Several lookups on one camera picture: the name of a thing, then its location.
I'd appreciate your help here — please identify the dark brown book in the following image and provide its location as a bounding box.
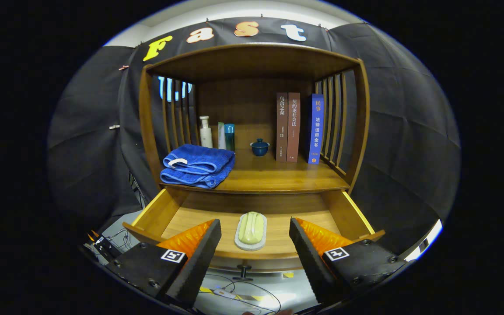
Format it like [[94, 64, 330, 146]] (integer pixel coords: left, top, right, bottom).
[[276, 92, 289, 163]]

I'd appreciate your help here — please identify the dark blue lidded teacup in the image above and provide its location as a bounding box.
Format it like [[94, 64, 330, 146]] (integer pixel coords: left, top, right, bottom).
[[250, 138, 270, 157]]

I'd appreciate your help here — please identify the black device with orange wires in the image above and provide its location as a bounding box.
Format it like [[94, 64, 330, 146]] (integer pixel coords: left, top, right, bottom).
[[87, 230, 123, 264]]

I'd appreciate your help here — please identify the green soap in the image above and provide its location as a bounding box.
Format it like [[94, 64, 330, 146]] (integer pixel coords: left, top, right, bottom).
[[234, 212, 267, 252]]

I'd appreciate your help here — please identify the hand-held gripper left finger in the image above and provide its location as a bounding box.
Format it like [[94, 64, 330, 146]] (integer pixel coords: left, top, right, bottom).
[[111, 219, 222, 308]]

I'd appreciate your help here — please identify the wooden drawer with black knob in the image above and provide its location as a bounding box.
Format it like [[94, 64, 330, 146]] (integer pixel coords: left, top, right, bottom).
[[123, 188, 386, 281]]

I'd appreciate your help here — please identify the wooden cabinet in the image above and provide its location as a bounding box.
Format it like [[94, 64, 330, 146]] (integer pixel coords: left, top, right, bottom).
[[138, 42, 371, 195]]

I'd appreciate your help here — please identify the wooden countertop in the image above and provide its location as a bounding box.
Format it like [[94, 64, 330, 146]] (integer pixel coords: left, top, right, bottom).
[[161, 147, 351, 195]]

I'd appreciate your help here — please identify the blue book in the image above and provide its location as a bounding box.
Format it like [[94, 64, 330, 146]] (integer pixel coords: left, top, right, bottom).
[[308, 94, 325, 165]]

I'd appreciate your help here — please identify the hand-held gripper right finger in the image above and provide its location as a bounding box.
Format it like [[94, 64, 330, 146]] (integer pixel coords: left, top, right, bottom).
[[289, 217, 406, 307]]

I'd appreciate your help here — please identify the black backdrop cloth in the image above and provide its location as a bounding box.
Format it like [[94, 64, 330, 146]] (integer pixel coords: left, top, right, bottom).
[[47, 17, 460, 263]]

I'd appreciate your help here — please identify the teal bottle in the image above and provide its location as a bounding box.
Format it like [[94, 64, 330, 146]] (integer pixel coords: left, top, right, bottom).
[[224, 123, 235, 152]]

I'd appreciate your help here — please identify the white pump bottle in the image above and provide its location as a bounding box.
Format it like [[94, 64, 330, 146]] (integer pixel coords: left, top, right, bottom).
[[199, 115, 214, 148]]

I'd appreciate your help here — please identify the reddish brown book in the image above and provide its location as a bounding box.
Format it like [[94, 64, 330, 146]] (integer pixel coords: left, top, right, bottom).
[[287, 92, 301, 163]]

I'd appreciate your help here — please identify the black floor cable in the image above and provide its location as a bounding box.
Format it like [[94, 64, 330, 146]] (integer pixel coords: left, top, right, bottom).
[[199, 273, 282, 314]]

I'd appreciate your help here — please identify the folded blue towel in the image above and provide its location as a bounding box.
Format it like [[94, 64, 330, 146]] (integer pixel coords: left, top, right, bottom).
[[160, 144, 236, 189]]

